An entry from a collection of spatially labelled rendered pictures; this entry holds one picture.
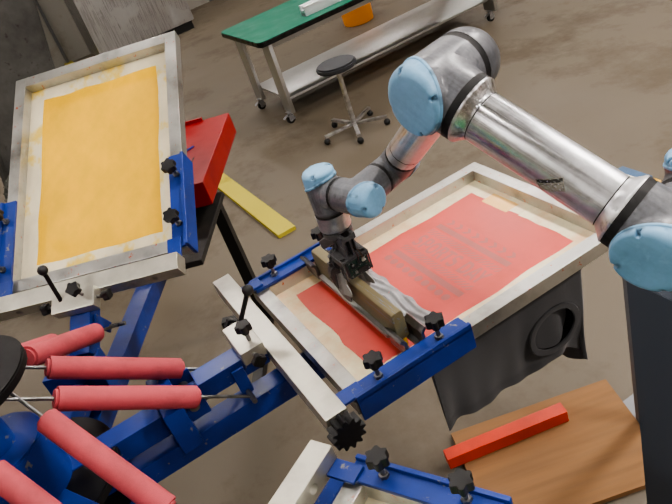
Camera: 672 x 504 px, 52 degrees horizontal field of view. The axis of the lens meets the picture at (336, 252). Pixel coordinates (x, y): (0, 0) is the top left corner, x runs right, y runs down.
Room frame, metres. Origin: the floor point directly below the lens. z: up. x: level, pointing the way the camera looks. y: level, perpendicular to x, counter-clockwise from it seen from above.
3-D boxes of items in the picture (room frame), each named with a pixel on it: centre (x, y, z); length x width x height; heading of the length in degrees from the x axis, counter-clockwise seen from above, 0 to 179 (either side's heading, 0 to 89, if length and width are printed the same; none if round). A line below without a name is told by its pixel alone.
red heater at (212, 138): (2.51, 0.50, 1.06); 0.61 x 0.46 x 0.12; 168
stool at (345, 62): (4.74, -0.43, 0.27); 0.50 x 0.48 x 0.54; 14
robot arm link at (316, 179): (1.37, -0.02, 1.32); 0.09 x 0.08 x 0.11; 35
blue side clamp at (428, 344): (1.12, -0.07, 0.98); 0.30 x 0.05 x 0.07; 108
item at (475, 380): (1.30, -0.32, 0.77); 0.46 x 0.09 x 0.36; 108
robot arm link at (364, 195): (1.30, -0.09, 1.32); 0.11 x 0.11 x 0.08; 35
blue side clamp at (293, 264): (1.64, 0.10, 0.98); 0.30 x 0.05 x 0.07; 108
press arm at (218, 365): (1.28, 0.32, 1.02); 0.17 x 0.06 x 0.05; 108
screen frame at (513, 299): (1.45, -0.21, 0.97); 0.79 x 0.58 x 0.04; 108
